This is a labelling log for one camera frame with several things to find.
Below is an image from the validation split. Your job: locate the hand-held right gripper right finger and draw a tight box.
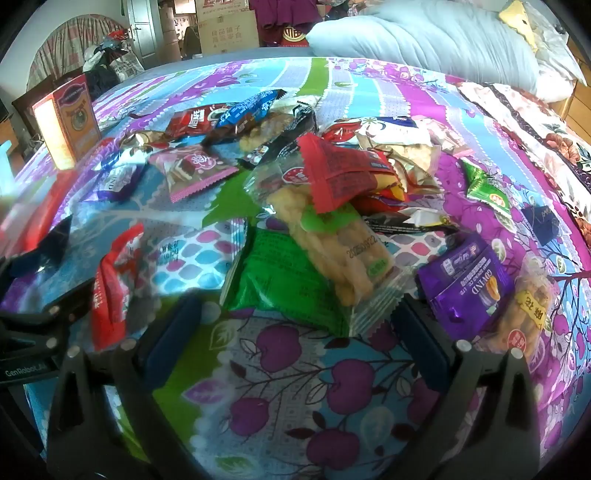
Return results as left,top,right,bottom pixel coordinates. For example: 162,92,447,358
392,293,543,480

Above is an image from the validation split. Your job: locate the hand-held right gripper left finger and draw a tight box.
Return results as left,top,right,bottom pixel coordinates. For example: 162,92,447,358
46,293,206,480

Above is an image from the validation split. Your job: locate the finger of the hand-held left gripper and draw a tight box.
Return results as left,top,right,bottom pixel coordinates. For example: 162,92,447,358
0,278,96,335
7,215,74,279

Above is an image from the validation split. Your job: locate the large red packet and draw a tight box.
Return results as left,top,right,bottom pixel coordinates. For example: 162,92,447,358
0,173,77,259

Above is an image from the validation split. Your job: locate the large green snack packet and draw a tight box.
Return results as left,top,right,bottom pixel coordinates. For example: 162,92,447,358
221,227,352,339

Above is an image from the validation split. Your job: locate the clear dough twist packet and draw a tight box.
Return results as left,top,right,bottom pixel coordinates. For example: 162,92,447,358
244,159,407,335

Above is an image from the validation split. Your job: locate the pink snack packet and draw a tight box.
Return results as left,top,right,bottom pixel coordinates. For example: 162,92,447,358
147,144,241,205

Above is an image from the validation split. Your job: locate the small green snack packet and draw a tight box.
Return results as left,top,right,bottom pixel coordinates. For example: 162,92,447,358
461,161,514,219

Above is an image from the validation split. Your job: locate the long red white packet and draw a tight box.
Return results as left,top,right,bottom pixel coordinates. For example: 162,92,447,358
91,225,149,350

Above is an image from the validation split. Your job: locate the transparent printed packet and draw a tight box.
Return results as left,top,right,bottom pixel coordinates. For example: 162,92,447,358
154,219,249,297

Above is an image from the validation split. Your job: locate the white purple snack packet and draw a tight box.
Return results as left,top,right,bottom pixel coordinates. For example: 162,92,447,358
91,163,145,202

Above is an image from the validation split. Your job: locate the clear packet with yellow label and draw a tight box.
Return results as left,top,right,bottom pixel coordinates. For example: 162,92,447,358
486,262,560,357

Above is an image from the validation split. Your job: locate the orange cardboard box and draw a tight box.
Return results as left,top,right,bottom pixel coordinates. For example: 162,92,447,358
31,75,103,170

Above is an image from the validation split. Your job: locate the black white flat packet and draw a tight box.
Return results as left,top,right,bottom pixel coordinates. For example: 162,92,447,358
362,207,461,236

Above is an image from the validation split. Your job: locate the brown gold snack packet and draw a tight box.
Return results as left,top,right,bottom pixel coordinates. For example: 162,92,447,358
119,130,172,151

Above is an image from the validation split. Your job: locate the yellow red snack packet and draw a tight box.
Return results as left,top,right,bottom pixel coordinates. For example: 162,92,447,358
351,168,413,209

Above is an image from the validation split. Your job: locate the dark blue small packet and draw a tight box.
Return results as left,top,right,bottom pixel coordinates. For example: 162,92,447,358
521,202,563,246

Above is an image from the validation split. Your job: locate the pile of clothes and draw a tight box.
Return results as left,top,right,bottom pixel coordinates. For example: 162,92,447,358
82,28,146,101

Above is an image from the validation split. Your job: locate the red coffee packet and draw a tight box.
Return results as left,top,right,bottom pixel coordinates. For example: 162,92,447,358
165,103,241,140

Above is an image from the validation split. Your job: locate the striped fan cover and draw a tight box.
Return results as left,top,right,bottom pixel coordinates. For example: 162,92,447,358
27,13,133,92

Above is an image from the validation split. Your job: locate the white floral snack packet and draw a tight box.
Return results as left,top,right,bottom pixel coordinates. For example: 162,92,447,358
353,115,446,190

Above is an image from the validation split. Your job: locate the black snack packet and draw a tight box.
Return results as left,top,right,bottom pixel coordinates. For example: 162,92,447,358
237,104,320,170

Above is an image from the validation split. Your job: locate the small clear fried snack packet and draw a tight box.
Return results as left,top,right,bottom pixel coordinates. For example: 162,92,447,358
239,113,297,154

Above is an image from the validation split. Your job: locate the small red white packet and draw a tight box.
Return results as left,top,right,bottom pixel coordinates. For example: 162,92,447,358
321,119,366,147

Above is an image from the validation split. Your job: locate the blue snack packet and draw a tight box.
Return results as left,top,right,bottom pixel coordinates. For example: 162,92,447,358
203,89,288,145

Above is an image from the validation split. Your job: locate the grey door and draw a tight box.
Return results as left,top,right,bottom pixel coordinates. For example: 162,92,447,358
126,0,163,71

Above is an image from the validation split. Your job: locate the floral blanket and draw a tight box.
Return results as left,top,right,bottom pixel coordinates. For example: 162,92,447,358
457,82,591,223

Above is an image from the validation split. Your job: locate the large cardboard box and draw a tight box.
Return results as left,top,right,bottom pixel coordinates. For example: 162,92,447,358
195,10,260,55

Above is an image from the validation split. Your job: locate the red printed cardboard box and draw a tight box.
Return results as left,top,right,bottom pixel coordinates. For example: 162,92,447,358
194,0,258,16

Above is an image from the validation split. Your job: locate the grey blue quilt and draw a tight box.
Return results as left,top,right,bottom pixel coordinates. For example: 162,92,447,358
305,0,550,103

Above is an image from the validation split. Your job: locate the white pillow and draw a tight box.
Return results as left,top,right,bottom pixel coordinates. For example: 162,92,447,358
526,2,588,100

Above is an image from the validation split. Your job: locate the red gift box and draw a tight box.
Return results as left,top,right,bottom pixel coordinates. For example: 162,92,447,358
276,25,311,48

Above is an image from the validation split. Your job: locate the maroon cloth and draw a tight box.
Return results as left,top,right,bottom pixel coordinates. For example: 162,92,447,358
248,0,325,29

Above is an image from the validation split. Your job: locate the yellow pillow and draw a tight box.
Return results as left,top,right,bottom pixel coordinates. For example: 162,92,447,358
498,0,542,52

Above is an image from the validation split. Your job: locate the wooden bed frame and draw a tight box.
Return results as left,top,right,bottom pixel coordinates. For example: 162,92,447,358
549,78,591,155

